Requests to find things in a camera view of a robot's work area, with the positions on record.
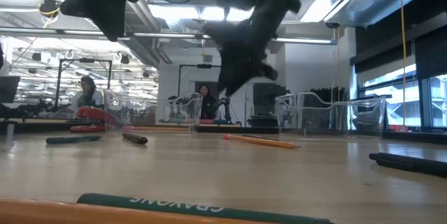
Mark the black pen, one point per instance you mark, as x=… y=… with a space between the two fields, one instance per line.
x=401 y=158
x=405 y=167

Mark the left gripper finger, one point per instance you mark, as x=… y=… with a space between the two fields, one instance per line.
x=110 y=25

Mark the long white light bar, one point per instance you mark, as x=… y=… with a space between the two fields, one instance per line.
x=157 y=35

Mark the silver rectangular air duct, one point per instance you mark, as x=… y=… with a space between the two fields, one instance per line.
x=377 y=7

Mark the black computer monitor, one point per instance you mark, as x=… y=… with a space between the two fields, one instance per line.
x=8 y=89

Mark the orange pencil pink eraser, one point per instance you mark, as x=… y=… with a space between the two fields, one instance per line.
x=262 y=141
x=52 y=213

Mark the person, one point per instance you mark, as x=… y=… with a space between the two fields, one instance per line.
x=87 y=95
x=207 y=103

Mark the red stapler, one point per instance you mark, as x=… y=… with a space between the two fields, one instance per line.
x=94 y=114

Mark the black crayon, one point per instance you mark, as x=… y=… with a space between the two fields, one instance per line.
x=135 y=138

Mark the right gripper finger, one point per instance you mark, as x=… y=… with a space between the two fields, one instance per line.
x=269 y=72
x=230 y=81

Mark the black dome security camera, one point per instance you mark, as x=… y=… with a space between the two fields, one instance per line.
x=332 y=25

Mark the grey wall vent grille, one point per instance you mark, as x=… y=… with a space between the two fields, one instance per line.
x=207 y=58

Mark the dark green pen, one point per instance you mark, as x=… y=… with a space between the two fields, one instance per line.
x=71 y=139

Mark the black cabinet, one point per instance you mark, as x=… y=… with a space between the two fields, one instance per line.
x=267 y=98

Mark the black gantry frame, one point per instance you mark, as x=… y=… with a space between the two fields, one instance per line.
x=204 y=66
x=86 y=60

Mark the green crayon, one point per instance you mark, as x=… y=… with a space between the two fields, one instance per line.
x=167 y=206

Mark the clear plastic bin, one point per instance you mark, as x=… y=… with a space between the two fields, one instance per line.
x=115 y=105
x=370 y=116

